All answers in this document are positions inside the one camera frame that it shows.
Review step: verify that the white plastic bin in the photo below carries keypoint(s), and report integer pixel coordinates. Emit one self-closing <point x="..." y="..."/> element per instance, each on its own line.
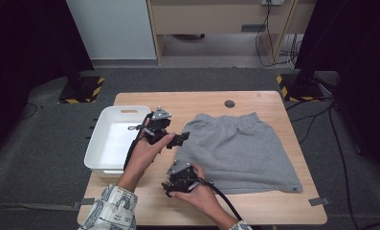
<point x="111" y="143"/>

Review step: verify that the white power strip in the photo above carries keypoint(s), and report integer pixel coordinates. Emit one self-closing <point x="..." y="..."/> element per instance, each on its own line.
<point x="272" y="2"/>

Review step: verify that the black tape floor marks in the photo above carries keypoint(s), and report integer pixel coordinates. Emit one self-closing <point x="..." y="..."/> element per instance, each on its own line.
<point x="91" y="127"/>

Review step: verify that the grey shorts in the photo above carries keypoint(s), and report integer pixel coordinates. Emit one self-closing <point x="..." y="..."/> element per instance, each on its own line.
<point x="238" y="153"/>

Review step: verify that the grey desk label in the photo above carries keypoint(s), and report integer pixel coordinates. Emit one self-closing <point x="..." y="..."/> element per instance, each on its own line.
<point x="253" y="27"/>

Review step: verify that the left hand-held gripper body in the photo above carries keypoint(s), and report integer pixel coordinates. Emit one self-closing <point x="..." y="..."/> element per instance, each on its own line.
<point x="157" y="129"/>

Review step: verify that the person's left hand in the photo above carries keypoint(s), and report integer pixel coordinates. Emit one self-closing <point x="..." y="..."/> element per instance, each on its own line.
<point x="143" y="156"/>

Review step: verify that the person's right hand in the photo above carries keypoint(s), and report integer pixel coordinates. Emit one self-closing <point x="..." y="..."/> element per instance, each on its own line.
<point x="203" y="198"/>

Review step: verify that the white cabinet panel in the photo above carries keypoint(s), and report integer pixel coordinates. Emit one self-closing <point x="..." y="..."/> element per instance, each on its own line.
<point x="111" y="28"/>

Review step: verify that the light wooden desk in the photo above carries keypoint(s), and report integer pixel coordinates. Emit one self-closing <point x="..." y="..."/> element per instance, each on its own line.
<point x="210" y="19"/>

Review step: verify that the round grey table grommet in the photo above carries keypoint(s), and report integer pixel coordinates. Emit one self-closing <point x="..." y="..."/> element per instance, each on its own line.
<point x="229" y="103"/>

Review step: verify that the striped black stand base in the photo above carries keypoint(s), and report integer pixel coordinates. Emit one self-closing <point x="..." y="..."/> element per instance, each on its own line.
<point x="82" y="91"/>
<point x="301" y="89"/>

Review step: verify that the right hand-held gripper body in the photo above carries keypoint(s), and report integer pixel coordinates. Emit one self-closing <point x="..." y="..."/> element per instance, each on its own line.
<point x="183" y="180"/>

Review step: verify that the black curtain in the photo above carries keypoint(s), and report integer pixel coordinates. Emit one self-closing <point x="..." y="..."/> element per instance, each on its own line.
<point x="28" y="48"/>
<point x="353" y="48"/>

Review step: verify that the grey tape strip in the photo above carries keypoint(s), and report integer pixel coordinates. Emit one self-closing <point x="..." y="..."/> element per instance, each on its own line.
<point x="87" y="201"/>
<point x="319" y="201"/>

